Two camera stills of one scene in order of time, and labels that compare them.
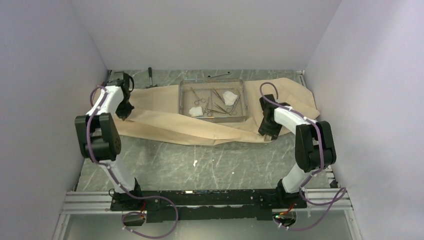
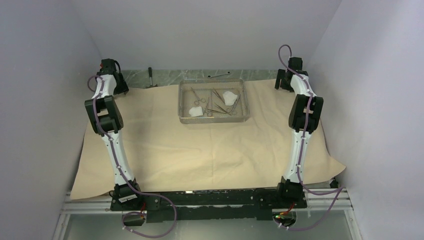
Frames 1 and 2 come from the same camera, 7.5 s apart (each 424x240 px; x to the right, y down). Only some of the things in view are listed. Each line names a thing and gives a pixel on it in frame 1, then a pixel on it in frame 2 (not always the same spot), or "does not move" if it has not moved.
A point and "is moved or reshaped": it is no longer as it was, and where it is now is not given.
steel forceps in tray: [196, 102] does not move
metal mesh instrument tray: [218, 100] does not move
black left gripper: [125, 113] → [124, 87]
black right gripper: [274, 133] → [281, 75]
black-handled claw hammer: [150, 76] does not move
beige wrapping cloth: [155, 110] is moved or reshaped
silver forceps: [218, 95] does not move
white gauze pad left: [194, 111] does not move
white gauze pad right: [229, 98] does not move
